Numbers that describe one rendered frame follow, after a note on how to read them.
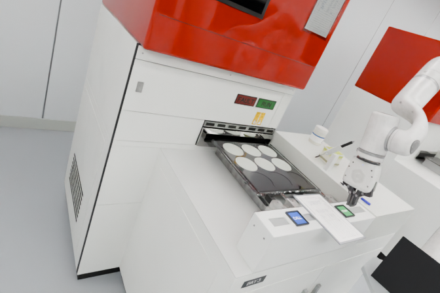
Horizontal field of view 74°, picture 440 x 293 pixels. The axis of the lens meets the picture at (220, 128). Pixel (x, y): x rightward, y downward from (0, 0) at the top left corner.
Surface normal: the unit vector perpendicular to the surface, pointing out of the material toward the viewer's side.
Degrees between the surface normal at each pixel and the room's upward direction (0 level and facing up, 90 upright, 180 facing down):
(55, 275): 0
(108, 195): 90
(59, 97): 90
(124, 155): 90
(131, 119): 90
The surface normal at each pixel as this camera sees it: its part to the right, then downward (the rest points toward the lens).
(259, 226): -0.80, -0.08
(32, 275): 0.36, -0.86
